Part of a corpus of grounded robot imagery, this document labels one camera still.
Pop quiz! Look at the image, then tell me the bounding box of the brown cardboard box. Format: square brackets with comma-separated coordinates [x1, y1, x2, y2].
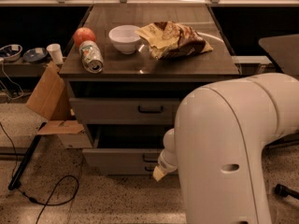
[26, 62, 92, 148]

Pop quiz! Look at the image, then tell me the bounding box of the black table leg left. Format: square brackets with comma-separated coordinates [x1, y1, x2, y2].
[7, 133, 41, 190]

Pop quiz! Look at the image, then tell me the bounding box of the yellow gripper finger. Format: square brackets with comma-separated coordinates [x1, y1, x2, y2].
[152, 166, 165, 182]

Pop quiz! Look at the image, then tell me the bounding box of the blue patterned bowl left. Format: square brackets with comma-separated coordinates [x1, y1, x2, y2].
[0, 44, 22, 62]

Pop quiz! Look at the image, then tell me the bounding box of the grey drawer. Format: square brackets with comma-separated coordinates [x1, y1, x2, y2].
[82, 125, 171, 175]
[70, 98, 179, 125]

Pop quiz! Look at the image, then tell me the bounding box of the blue patterned bowl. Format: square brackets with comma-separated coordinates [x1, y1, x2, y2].
[23, 48, 48, 63]
[0, 44, 22, 62]

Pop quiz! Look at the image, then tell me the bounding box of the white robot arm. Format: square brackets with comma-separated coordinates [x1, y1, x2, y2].
[153, 73, 299, 224]

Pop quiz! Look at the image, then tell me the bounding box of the yellow brown chip bag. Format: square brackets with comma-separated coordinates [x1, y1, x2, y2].
[135, 21, 213, 60]

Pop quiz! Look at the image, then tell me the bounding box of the white bowl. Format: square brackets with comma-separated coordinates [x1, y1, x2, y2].
[108, 25, 141, 54]

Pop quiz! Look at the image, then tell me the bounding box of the black caster wheel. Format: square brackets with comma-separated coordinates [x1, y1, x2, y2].
[275, 184, 299, 200]

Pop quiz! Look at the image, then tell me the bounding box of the white paper cup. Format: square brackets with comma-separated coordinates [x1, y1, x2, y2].
[47, 43, 64, 64]

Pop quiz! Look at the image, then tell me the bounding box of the red apple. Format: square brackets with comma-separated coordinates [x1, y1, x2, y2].
[73, 27, 96, 47]

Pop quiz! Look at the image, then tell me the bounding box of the blue patterned bowl right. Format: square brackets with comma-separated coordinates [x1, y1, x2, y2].
[23, 48, 48, 63]

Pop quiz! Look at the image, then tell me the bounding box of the grey top drawer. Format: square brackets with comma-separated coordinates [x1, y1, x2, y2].
[70, 98, 179, 125]

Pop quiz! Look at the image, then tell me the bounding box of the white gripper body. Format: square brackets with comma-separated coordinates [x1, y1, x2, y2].
[158, 149, 178, 174]

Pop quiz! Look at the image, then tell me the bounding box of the dark side table top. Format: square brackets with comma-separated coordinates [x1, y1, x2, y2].
[259, 34, 299, 78]

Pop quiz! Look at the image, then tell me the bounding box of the green soda can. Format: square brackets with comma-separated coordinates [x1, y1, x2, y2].
[79, 40, 104, 74]

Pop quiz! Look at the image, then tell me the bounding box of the black floor cable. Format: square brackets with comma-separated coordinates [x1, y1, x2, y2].
[0, 121, 80, 224]

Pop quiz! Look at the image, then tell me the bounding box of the grey drawer cabinet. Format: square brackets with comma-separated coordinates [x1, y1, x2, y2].
[59, 3, 241, 175]

